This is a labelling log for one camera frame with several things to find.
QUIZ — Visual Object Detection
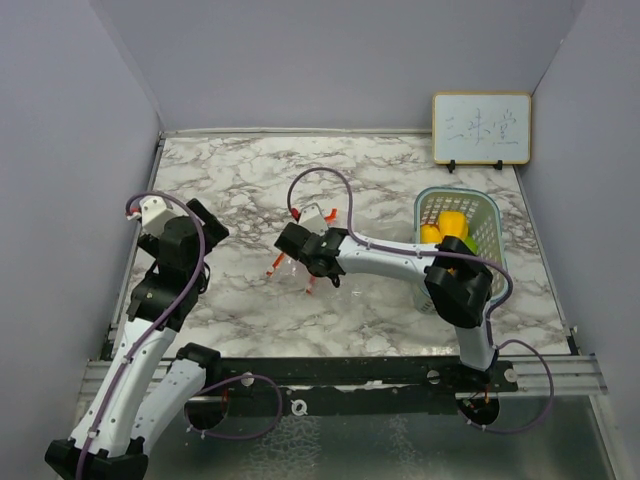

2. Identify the clear orange-zip bag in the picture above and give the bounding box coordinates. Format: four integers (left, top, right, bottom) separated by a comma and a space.
266, 207, 380, 308

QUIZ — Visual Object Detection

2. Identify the pale green plastic basket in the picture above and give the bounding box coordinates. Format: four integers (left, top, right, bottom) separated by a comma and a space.
412, 186, 512, 316

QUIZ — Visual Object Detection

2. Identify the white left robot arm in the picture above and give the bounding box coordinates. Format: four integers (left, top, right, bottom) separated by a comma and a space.
45, 192, 229, 479

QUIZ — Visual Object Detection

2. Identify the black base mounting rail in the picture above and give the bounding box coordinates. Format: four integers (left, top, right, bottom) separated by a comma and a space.
174, 350, 517, 441

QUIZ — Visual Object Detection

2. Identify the green toy apple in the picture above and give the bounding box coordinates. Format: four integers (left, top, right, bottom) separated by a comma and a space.
464, 236, 478, 255

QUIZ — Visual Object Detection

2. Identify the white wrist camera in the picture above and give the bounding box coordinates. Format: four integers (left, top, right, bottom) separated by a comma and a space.
126, 196, 178, 238
296, 203, 328, 235

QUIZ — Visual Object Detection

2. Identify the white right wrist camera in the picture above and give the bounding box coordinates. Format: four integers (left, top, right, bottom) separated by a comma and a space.
296, 203, 328, 235

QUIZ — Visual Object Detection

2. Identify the orange-yellow toy bell pepper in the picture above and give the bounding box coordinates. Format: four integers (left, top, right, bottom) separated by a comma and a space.
420, 224, 442, 244

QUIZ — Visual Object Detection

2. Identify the yellow toy bell pepper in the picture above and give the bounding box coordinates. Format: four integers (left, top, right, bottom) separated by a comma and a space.
437, 211, 469, 240

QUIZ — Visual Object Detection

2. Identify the small framed whiteboard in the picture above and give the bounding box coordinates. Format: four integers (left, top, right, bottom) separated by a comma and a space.
432, 92, 532, 171

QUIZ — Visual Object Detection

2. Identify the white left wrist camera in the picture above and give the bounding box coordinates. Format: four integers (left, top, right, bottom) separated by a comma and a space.
126, 196, 178, 238

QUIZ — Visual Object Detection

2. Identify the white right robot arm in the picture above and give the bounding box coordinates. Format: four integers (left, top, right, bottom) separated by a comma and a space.
275, 222, 497, 391

